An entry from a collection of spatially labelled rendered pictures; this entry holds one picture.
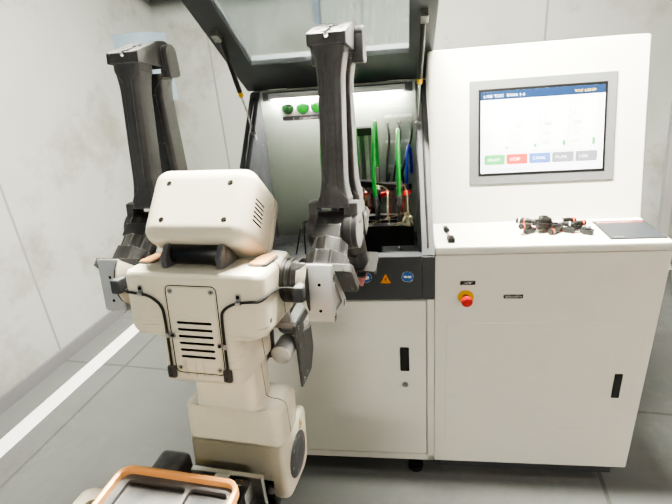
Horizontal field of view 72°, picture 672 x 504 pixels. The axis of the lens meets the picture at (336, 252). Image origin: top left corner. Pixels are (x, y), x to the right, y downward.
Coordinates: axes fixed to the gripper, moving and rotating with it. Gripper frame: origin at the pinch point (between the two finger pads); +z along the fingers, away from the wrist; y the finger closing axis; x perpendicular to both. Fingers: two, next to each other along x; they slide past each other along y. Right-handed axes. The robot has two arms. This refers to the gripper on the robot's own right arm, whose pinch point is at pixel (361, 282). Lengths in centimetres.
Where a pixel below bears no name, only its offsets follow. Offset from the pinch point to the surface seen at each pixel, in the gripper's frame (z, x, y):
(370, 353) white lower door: 49.2, -5.4, 3.8
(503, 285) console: 27, -22, -40
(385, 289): 26.1, -17.2, -2.3
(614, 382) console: 62, -9, -79
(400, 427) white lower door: 80, 8, -6
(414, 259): 16.8, -22.9, -11.8
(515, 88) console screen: -11, -76, -43
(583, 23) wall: 49, -251, -101
